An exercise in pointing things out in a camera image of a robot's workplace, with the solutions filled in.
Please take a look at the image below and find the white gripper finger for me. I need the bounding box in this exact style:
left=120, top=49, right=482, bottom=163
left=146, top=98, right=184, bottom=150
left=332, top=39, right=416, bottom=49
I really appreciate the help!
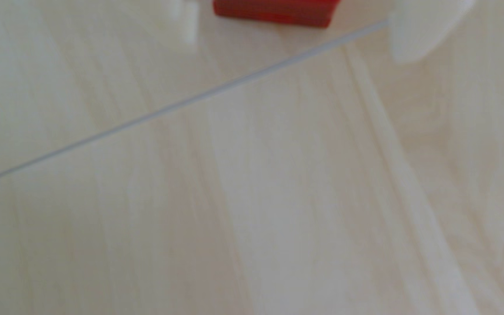
left=388, top=0, right=476, bottom=63
left=169, top=0, right=200, bottom=44

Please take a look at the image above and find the red block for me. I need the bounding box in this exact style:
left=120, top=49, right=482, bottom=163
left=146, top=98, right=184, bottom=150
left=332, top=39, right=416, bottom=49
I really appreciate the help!
left=213, top=0, right=342, bottom=29

